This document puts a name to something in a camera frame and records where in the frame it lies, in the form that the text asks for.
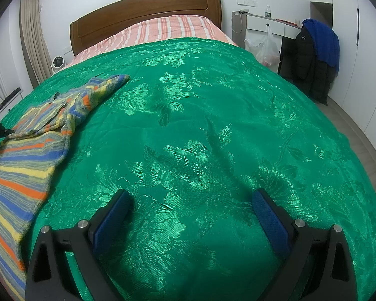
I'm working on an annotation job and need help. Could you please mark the brown wooden headboard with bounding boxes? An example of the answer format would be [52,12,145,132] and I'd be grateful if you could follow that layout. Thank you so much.
[70,0,222,55]

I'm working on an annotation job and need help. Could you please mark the multicolour striped knit garment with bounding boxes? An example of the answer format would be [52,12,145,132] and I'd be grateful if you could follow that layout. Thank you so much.
[0,75,130,300]

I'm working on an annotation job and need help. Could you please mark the blue cloth on chair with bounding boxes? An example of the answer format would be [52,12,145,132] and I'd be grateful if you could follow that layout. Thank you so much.
[302,18,340,73]

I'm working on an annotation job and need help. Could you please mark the white wall socket strip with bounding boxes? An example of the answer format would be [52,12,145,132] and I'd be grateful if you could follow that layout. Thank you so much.
[236,0,257,8]

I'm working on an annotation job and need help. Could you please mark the beige curtain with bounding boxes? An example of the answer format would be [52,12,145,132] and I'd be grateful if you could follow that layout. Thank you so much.
[19,0,53,88]

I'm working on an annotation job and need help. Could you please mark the white plastic bag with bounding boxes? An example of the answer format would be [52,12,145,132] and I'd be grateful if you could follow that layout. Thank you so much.
[244,24,280,67]

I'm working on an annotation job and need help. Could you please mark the black bar on sill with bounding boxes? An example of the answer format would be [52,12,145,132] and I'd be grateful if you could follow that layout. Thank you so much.
[0,87,23,114]

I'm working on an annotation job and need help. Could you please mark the black jacket on chair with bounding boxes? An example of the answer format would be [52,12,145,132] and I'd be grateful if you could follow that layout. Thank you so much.
[278,27,336,105]

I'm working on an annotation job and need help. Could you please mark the white desk with drawers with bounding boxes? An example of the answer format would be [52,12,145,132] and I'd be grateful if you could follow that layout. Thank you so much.
[232,11,301,50]

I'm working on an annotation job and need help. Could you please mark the pink striped bed sheet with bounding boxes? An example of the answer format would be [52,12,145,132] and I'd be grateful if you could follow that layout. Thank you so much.
[68,14,235,67]

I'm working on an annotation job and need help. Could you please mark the clear plastic bottle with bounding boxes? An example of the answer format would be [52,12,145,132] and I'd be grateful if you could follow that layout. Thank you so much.
[265,5,272,18]

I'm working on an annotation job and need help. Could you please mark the green floral satin bedspread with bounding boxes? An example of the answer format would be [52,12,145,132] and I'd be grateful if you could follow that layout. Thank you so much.
[3,38,376,300]

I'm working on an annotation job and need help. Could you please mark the white wardrobe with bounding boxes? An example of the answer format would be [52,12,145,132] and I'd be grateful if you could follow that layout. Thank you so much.
[310,0,376,150]

